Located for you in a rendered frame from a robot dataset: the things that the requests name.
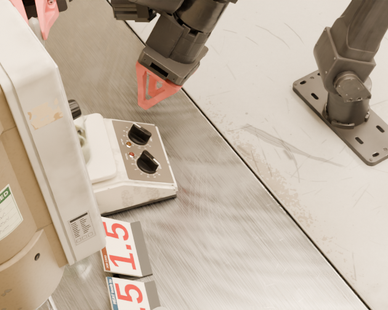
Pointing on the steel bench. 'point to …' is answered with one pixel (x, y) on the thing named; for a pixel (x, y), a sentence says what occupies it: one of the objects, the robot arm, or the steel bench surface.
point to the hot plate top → (100, 150)
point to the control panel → (161, 174)
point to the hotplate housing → (125, 202)
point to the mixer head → (32, 170)
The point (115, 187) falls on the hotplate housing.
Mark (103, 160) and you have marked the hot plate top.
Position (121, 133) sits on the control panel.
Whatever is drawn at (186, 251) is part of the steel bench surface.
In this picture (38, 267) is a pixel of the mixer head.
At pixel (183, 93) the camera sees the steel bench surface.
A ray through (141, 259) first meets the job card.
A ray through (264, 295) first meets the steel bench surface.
